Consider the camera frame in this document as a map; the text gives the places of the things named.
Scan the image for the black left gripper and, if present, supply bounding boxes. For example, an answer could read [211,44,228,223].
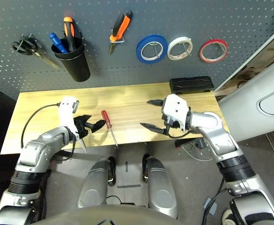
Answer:
[73,114,106,139]

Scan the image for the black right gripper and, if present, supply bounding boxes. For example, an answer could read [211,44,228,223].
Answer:
[140,99,182,136]

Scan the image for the red handled screwdriver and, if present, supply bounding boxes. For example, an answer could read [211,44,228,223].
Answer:
[101,110,118,148]

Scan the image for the red tape roll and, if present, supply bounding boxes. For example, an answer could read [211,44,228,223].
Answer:
[199,39,229,63]

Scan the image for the orange black long-nose pliers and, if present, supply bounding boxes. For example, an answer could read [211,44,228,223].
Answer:
[108,10,133,55]

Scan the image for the dark grey metal pegboard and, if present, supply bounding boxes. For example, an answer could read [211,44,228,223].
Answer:
[0,0,274,94]

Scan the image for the black plastic tool case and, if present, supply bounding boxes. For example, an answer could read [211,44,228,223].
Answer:
[169,76,215,95]

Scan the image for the black plastic cup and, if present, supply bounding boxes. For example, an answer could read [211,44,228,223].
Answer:
[51,37,91,83]

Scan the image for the silver left robot leg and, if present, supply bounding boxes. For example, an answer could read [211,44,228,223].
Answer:
[77,158,116,209]

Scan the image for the silver robot leg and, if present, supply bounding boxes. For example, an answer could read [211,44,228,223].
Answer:
[77,158,116,209]
[142,153,178,219]

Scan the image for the blue tape roll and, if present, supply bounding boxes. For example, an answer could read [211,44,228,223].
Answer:
[136,34,168,64]

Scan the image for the white tape roll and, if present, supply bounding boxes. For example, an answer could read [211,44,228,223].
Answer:
[167,37,193,61]

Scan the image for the silver right robot leg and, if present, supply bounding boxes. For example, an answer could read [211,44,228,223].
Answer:
[142,153,178,219]

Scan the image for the white rounded appliance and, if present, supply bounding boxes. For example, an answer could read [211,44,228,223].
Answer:
[218,55,274,143]

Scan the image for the grey robot torso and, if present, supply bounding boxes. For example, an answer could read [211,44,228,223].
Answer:
[31,205,182,225]

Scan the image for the white sneaker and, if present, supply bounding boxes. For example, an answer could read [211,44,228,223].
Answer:
[222,209,235,225]

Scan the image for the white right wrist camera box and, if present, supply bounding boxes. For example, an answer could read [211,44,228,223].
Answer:
[161,94,192,132]

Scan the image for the red handled scissors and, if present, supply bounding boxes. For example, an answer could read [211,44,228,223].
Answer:
[79,138,88,154]

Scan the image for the black table bracket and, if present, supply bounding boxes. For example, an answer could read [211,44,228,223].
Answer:
[175,138,207,150]

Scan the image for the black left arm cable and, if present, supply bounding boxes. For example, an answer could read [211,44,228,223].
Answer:
[21,104,76,162]

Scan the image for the blue handled screwdriver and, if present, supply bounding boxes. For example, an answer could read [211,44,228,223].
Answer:
[49,32,68,53]

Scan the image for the orange black handled screwdriver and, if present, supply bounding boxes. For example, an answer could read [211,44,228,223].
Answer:
[63,16,76,52]

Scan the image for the black handled scissors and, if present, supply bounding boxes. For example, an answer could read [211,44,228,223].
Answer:
[11,33,61,70]

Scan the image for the white pegboard frame post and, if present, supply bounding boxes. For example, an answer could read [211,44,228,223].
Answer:
[214,23,274,92]

